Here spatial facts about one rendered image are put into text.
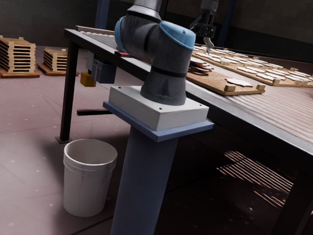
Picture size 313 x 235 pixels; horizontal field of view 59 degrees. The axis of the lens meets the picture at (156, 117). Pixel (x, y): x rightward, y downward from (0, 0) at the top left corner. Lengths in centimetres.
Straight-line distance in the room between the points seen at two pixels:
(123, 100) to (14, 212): 112
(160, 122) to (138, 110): 9
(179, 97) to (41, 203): 123
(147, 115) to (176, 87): 13
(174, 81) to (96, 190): 97
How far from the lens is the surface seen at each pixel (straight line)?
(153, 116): 78
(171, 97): 84
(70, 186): 165
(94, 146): 179
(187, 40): 84
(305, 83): 210
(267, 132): 90
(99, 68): 171
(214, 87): 119
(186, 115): 85
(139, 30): 89
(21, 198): 189
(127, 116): 84
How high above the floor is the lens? 118
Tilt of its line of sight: 20 degrees down
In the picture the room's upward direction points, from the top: 13 degrees clockwise
